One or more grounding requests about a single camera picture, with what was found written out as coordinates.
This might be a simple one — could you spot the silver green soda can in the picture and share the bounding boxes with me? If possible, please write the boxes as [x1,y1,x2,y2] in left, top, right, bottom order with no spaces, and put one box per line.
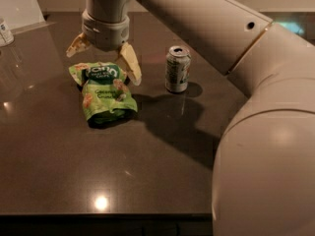
[165,45,191,93]

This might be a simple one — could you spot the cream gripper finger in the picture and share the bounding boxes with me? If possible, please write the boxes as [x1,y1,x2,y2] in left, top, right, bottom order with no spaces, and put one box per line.
[115,42,142,86]
[66,32,92,57]

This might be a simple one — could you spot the green rice chip bag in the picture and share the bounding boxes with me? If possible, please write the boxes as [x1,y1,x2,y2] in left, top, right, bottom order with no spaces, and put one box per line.
[69,62,138,126]

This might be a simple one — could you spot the white bottle at left edge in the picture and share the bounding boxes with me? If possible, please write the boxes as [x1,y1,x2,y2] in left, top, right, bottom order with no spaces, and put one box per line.
[0,18,14,46]

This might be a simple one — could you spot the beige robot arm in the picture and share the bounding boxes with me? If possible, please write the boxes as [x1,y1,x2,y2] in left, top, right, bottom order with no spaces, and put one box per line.
[68,0,315,236]

